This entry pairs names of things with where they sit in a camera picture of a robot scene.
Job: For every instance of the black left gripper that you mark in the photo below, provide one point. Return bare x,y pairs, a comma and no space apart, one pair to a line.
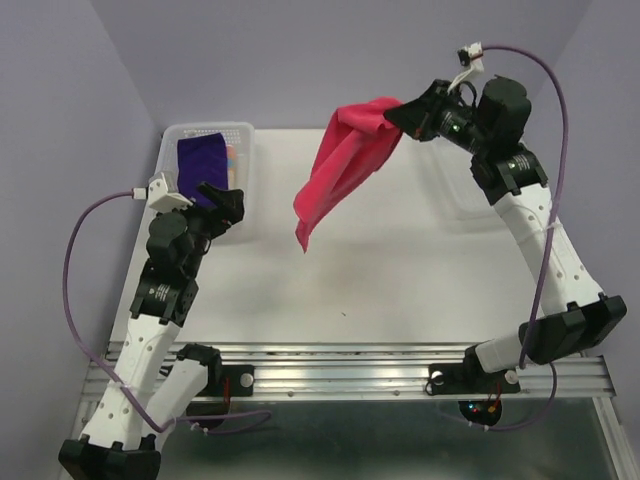
229,202

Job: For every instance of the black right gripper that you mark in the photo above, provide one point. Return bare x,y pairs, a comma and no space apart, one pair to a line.
417,117

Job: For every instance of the blue orange dotted towel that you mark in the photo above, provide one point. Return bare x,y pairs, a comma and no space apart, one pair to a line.
232,167

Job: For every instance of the purple towel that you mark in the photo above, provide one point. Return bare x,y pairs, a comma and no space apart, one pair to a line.
201,159

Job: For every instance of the pink towel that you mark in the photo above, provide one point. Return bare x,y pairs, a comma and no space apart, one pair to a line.
357,142

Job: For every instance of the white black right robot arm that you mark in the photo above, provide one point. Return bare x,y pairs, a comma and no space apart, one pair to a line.
572,311

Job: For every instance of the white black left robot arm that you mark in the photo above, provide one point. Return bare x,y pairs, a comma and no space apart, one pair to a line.
133,419

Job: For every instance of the white perforated left basket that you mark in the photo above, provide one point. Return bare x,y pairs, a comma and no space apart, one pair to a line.
239,134

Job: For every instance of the white perforated basket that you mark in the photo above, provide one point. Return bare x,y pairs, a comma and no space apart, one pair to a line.
239,134
461,191

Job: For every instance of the white perforated right basket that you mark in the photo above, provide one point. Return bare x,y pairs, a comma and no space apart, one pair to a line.
461,191

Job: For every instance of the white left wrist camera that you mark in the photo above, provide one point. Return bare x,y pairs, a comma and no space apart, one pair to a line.
163,195

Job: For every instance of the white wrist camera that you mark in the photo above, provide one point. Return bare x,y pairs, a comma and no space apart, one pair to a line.
163,195
470,60

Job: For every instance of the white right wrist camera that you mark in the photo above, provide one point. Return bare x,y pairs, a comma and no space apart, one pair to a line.
470,60

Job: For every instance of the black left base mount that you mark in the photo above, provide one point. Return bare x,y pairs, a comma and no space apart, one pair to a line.
236,381

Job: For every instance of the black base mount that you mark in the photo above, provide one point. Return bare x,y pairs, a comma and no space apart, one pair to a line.
236,381
480,393

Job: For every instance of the aluminium rail frame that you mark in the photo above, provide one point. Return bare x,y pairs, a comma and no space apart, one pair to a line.
341,372

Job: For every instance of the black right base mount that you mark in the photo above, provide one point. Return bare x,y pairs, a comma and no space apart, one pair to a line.
480,393

